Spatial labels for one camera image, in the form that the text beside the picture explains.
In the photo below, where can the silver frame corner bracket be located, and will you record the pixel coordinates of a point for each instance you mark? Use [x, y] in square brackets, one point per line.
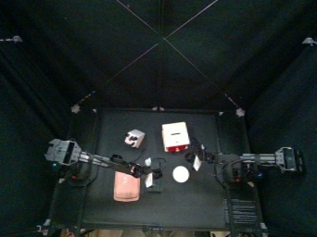
[240, 112]
[308, 40]
[76, 108]
[45, 228]
[158, 108]
[15, 39]

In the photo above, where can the white text label sticker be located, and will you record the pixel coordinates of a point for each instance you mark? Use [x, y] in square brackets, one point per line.
[244, 211]

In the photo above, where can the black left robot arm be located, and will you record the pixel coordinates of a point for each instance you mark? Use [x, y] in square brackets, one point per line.
[89, 159]

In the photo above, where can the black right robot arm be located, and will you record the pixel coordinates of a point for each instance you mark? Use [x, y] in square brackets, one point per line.
[264, 159]

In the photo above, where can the small grey cube black knobs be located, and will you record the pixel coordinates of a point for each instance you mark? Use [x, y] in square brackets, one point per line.
[134, 138]

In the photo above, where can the white drawer box red front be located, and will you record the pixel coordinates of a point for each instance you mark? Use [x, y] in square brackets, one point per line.
[176, 136]

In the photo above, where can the white round plate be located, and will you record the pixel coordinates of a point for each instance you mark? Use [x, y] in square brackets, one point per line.
[181, 174]

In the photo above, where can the pink rectangular tray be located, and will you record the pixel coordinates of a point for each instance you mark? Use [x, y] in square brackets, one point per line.
[126, 186]

